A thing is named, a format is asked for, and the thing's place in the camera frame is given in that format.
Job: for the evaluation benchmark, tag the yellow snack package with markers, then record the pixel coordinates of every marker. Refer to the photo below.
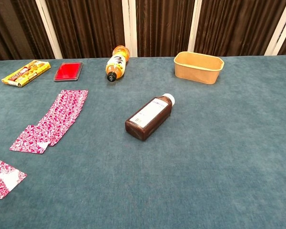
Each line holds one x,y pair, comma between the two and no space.
26,72

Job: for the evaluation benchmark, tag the pink white card spread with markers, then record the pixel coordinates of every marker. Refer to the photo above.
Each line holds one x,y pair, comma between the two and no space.
62,112

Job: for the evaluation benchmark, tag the pink sachet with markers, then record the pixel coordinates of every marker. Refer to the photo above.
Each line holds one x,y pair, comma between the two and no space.
7,188

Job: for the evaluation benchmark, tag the blue felt table cover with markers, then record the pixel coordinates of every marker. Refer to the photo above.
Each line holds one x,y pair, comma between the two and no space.
205,155

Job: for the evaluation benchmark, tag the kraft paper food container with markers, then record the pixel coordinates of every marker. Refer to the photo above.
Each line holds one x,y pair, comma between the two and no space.
197,71

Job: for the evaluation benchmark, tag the white frame post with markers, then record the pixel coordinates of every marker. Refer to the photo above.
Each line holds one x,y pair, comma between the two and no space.
50,28
129,28
195,26
280,26

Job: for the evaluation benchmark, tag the red rectangular box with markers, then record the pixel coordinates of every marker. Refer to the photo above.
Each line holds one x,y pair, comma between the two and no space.
68,71

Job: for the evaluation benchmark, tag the brown bottle white cap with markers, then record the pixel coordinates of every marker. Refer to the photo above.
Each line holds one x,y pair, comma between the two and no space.
149,117

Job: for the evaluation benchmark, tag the orange drink bottle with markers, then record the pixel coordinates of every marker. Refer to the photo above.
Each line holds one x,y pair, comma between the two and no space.
116,63

